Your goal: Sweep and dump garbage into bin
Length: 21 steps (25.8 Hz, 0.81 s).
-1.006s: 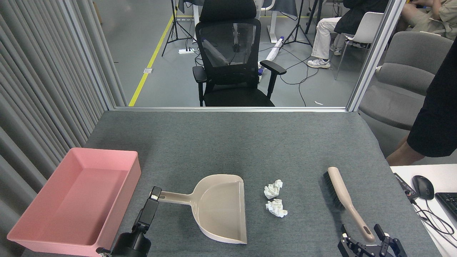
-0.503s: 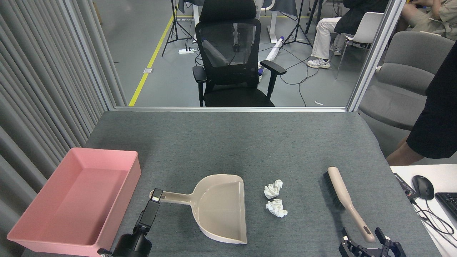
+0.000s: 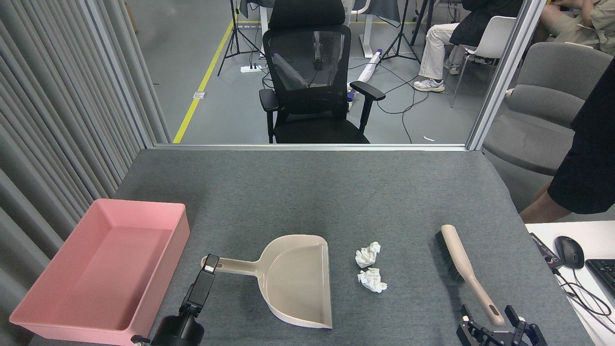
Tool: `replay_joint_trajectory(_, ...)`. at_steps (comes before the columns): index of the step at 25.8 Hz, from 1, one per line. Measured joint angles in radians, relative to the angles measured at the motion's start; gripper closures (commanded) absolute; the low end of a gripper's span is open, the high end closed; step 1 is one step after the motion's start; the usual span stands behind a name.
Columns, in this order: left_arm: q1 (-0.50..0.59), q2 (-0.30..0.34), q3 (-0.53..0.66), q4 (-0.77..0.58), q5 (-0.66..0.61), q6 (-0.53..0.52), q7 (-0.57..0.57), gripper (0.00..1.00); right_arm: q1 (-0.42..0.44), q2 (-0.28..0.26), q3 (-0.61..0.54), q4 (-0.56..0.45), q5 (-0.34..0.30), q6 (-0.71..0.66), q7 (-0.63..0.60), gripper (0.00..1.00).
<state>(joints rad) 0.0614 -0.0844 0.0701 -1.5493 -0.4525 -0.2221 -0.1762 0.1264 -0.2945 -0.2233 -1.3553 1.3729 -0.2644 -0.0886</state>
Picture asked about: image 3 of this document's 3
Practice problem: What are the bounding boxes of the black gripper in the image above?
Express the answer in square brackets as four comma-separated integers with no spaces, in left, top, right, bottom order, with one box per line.
[151,255,220,346]

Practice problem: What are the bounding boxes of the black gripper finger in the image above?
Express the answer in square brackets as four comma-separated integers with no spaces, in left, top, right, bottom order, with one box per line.
[456,304,503,346]
[504,305,548,346]

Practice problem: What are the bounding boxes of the beige hand brush black bristles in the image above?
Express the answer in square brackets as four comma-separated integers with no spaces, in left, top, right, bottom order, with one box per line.
[435,224,506,327]

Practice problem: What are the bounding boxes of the beige plastic dustpan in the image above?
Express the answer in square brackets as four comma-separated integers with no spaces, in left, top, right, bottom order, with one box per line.
[201,235,333,329]

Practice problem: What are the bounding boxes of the white paper ball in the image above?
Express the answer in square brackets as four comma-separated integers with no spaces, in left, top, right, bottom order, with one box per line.
[357,268,388,294]
[355,242,381,269]

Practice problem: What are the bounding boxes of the pink plastic bin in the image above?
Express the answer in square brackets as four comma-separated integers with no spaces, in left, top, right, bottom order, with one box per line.
[9,198,190,346]

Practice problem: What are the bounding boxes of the black box with red button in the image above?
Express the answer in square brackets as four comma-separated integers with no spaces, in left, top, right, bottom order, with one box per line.
[529,233,564,270]

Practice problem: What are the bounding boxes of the black computer mouse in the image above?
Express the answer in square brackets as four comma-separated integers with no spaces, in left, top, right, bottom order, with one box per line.
[554,236,585,270]

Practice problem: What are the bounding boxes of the black keyboard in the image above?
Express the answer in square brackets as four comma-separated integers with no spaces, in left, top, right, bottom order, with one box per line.
[585,259,615,296]

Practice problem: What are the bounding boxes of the white side desk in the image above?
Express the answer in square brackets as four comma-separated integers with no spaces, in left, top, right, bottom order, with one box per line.
[525,221,615,346]

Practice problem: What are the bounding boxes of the person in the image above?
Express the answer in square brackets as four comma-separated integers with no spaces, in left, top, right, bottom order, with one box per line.
[519,58,615,224]
[413,0,524,93]
[538,0,615,49]

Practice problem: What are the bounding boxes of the black mesh office chair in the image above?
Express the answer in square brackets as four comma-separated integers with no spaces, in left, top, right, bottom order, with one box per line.
[259,0,386,144]

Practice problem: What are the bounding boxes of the grey upholstered chair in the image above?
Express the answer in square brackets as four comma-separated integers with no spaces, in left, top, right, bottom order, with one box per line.
[482,42,615,176]

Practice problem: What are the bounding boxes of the grey pleated curtain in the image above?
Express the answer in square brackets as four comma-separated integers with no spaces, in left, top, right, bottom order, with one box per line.
[0,0,172,346]

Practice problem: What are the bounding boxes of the black tripod stand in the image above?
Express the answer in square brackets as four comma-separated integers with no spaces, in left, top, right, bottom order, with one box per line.
[382,0,423,64]
[217,0,262,76]

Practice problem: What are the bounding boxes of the white roll with blue ends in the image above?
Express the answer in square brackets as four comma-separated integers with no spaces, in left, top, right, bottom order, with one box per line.
[347,48,383,101]

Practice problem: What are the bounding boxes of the white plastic chair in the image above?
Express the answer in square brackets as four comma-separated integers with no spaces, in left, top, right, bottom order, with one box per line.
[450,16,517,109]

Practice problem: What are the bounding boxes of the dark grey desk cloth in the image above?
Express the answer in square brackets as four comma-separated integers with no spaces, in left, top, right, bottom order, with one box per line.
[351,0,402,27]

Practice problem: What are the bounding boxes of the black desk cable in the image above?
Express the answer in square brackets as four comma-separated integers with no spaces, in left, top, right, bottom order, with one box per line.
[553,267,615,320]

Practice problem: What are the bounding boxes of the silver table rail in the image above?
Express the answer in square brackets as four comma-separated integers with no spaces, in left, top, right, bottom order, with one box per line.
[154,143,469,151]

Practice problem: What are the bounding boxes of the silver frame post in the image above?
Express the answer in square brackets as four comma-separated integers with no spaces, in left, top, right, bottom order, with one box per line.
[77,0,159,149]
[466,0,548,151]

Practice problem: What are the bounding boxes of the black floor cable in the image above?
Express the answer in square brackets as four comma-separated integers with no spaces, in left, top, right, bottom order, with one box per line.
[377,72,431,144]

